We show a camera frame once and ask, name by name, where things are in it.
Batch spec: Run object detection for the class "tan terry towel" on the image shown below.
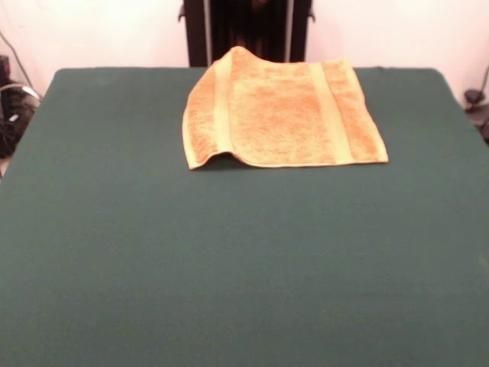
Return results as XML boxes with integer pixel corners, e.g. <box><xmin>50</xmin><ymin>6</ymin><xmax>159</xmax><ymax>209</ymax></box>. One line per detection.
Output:
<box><xmin>181</xmin><ymin>45</ymin><xmax>390</xmax><ymax>171</ymax></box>

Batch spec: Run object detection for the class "dark green table cloth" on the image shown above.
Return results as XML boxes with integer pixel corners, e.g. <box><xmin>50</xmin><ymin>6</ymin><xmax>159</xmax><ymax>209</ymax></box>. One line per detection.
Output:
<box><xmin>0</xmin><ymin>67</ymin><xmax>489</xmax><ymax>367</ymax></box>

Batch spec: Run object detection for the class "black floor equipment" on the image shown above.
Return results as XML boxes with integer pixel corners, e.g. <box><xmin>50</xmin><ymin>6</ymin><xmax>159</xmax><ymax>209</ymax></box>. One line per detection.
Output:
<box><xmin>0</xmin><ymin>54</ymin><xmax>41</xmax><ymax>158</ymax></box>
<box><xmin>464</xmin><ymin>88</ymin><xmax>489</xmax><ymax>145</ymax></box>

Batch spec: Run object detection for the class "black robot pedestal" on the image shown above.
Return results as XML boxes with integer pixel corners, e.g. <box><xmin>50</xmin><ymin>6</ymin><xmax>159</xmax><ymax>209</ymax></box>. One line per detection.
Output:
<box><xmin>176</xmin><ymin>0</ymin><xmax>316</xmax><ymax>69</ymax></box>

